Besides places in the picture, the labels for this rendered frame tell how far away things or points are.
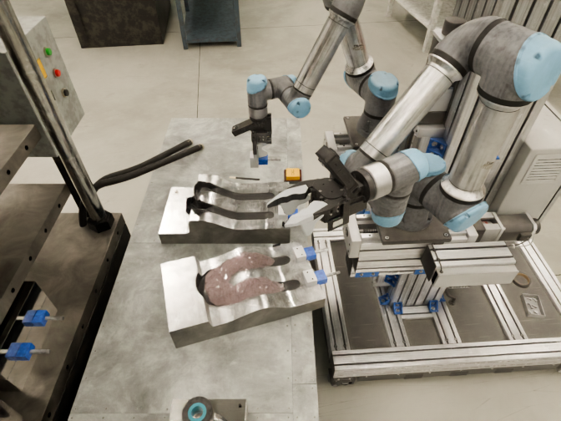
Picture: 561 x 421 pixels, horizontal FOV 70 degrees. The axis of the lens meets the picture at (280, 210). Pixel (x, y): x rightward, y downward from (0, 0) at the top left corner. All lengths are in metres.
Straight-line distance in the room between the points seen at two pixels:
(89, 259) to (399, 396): 1.54
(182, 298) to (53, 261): 0.61
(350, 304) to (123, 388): 1.19
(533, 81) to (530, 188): 0.74
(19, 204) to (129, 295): 0.49
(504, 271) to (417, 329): 0.76
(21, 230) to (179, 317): 0.59
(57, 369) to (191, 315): 0.45
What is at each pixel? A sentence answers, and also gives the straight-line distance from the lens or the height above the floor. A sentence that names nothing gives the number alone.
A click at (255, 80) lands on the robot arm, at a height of 1.30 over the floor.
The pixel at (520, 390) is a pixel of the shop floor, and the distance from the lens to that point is 2.43.
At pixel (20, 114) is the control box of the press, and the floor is 1.26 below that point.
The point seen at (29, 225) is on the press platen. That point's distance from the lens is 1.53.
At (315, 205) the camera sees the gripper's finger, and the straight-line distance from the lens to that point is 0.75.
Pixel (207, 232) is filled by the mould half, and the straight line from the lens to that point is 1.53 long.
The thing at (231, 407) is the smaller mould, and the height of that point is 0.87.
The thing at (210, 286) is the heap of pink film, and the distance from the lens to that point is 1.34.
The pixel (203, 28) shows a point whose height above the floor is 0.11.
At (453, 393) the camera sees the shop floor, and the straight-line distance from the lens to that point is 2.28.
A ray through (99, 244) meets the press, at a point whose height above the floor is 0.79.
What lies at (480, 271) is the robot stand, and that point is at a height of 0.95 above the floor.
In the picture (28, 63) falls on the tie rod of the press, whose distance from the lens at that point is 1.39.
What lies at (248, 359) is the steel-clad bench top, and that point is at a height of 0.80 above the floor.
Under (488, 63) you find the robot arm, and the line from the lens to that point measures 0.97.
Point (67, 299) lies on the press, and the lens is 1.61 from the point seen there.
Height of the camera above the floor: 2.00
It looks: 46 degrees down
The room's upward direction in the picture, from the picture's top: straight up
